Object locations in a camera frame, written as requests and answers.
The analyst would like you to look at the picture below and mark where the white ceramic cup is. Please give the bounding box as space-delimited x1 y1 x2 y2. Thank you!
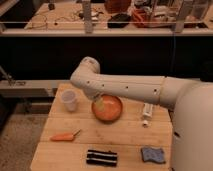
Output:
60 89 77 112

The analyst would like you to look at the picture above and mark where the black bowl on bench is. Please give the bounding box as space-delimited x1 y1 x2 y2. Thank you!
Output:
107 13 131 28

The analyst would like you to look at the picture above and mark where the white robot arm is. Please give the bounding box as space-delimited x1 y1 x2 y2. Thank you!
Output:
70 57 213 171

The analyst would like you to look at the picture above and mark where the orange toy carrot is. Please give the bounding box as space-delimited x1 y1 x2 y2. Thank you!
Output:
50 130 80 141

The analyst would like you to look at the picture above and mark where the grey metal post left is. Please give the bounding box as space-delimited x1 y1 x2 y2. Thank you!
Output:
82 0 93 34

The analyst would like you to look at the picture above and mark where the white tube with cap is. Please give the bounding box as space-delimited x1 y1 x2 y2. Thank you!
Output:
142 103 153 127

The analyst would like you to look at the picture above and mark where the grey metal post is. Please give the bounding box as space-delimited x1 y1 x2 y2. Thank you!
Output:
173 0 193 33
82 0 93 34

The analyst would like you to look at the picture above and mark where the metal rail beside table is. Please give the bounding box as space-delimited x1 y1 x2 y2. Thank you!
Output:
0 80 68 98

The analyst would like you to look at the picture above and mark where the red box on bench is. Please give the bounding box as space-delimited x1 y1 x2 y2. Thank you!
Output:
132 9 147 28

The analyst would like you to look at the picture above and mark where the black white striped cloth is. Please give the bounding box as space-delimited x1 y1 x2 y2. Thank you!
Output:
86 149 118 167

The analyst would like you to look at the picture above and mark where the blue folded cloth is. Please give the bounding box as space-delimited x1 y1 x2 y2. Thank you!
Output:
141 147 166 164

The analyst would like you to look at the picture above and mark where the grey metal post right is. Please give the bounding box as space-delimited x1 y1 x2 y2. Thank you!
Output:
173 0 193 33

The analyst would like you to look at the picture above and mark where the orange bowl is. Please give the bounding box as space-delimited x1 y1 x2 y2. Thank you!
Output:
91 95 123 122

